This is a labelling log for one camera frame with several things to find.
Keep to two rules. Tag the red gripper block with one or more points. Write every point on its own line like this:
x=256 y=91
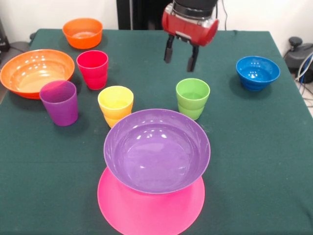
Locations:
x=190 y=29

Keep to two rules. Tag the green cup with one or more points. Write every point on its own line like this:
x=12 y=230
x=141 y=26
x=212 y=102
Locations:
x=193 y=98

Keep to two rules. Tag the red cup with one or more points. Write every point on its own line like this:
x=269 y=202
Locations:
x=93 y=73

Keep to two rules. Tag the small orange bowl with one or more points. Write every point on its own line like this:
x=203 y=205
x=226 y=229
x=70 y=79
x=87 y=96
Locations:
x=83 y=39

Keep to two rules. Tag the purple bowl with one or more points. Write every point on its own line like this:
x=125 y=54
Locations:
x=156 y=156

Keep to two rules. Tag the pink bowl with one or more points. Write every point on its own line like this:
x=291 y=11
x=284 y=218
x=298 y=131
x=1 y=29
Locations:
x=146 y=213

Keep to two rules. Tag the yellow cup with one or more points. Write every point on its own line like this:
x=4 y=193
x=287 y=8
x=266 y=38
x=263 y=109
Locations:
x=115 y=100

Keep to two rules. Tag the blue bowl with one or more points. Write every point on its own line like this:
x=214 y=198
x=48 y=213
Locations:
x=258 y=73

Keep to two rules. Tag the purple cup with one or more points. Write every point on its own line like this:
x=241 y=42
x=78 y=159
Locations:
x=60 y=107

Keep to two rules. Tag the dark green tablecloth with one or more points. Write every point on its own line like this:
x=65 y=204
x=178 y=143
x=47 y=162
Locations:
x=244 y=171

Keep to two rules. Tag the large orange bowl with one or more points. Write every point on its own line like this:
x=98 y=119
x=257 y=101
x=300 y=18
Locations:
x=31 y=71

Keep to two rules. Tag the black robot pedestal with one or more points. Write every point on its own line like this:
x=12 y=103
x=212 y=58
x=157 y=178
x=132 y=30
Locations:
x=141 y=14

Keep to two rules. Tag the black pedestal foot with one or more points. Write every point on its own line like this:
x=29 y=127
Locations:
x=20 y=45
x=297 y=58

